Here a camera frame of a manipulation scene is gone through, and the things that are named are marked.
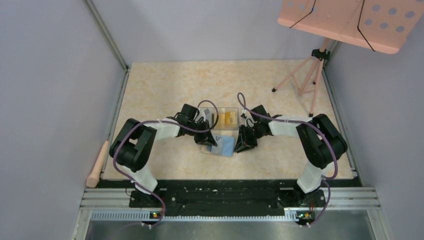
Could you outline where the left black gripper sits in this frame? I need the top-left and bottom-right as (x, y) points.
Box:
(187, 119), (217, 147)

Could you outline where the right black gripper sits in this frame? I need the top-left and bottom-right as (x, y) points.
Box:
(234, 123), (264, 153)

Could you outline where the grey credit card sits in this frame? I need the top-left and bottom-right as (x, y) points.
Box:
(210, 135), (226, 155)
(199, 108), (214, 124)

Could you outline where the clear plastic card box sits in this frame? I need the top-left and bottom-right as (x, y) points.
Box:
(199, 107), (239, 131)

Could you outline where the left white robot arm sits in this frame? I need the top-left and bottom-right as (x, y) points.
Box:
(109, 103), (220, 211)

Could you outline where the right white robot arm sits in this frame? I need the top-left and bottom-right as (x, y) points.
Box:
(234, 105), (348, 206)

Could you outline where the yellow card stack in box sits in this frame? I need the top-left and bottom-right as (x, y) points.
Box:
(217, 111), (238, 129)

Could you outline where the pink music stand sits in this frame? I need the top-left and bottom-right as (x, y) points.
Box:
(271, 0), (419, 118)

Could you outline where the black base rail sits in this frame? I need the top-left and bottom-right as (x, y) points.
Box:
(129, 180), (326, 217)

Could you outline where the wooden mallet handle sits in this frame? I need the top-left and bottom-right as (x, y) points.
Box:
(86, 140), (109, 188)

